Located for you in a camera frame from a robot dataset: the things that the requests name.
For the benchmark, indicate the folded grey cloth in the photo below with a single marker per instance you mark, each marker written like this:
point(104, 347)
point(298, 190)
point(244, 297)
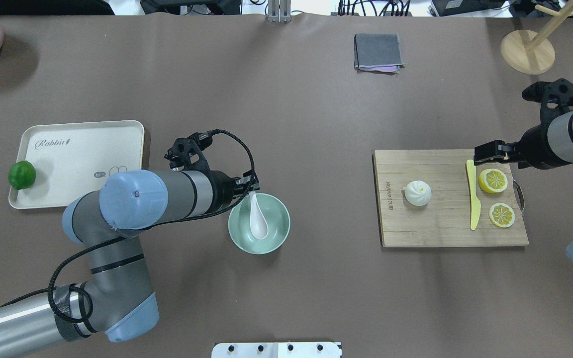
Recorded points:
point(379, 53)

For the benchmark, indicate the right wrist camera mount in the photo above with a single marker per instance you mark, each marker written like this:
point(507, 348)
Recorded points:
point(555, 98)

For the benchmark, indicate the thin lemon slice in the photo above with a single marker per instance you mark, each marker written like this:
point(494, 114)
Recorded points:
point(501, 215)

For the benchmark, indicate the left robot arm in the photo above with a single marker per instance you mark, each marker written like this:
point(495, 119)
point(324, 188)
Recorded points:
point(119, 299)

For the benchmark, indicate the thick lemon half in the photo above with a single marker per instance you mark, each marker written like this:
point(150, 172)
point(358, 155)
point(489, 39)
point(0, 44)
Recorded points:
point(492, 181)

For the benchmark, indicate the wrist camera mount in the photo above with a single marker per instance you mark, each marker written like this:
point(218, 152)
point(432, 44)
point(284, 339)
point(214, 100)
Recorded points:
point(186, 153)
point(555, 98)

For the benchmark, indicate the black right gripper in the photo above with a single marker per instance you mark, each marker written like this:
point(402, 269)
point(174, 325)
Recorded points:
point(534, 146)

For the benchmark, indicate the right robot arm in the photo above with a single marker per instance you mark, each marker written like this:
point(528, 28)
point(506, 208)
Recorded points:
point(560, 138)

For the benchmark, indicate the yellow plastic knife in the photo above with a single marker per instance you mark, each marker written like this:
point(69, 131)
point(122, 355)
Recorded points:
point(474, 200)

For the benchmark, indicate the green lime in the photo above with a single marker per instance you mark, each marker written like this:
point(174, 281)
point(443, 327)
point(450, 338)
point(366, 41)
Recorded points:
point(21, 175)

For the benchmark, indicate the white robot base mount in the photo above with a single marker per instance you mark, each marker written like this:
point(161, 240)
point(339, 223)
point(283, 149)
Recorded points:
point(278, 350)

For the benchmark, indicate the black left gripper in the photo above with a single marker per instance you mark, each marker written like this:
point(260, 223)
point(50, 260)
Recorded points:
point(222, 185)

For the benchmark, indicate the cream rabbit tray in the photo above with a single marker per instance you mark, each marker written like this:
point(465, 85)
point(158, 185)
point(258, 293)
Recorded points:
point(74, 159)

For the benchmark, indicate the white ceramic spoon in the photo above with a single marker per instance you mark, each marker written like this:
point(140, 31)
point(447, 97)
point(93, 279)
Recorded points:
point(257, 221)

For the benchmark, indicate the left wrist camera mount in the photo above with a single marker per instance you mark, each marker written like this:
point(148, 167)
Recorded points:
point(186, 153)

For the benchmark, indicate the mint green bowl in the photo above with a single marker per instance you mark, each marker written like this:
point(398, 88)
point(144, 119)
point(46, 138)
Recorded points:
point(277, 217)

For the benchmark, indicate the wooden mug tree stand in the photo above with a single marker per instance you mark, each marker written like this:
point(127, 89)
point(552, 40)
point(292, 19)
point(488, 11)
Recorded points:
point(531, 52)

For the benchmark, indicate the white steamed bun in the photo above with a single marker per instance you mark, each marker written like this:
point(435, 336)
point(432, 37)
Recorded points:
point(417, 193)

